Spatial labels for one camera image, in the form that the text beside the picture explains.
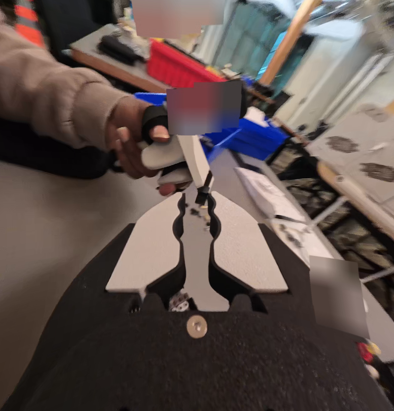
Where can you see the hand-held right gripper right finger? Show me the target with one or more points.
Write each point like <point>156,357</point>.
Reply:
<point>248,257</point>

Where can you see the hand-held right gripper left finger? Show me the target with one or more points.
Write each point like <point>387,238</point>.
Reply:
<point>145,253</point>

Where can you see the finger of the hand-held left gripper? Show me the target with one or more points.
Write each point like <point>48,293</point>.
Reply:
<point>193,157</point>

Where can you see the glossy black brick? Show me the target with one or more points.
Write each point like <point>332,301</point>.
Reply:
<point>201,196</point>

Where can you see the person's left forearm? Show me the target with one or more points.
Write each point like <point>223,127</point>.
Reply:
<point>49,90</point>

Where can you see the grey desk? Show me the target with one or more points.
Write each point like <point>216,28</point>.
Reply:
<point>55,240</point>

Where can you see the brown edged office desk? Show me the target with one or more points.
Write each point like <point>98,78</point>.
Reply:
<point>87,54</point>

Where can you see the person's left hand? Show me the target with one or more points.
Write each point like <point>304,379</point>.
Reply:
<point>126,141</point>

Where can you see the clear plastic parts bag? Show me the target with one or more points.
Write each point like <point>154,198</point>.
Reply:
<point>290,236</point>

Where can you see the blue plastic bin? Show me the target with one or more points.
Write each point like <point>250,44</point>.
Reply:
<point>248,141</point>

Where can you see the red plastic bin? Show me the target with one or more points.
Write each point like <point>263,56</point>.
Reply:
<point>171,67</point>

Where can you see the black pouch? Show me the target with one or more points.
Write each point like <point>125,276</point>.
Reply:
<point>119,49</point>

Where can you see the red toy piece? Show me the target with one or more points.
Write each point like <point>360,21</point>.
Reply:
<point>364,351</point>

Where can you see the wooden column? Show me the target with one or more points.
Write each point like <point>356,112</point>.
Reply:
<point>290,41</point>

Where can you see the orange grey striped object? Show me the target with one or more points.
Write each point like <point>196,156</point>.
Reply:
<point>26,16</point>

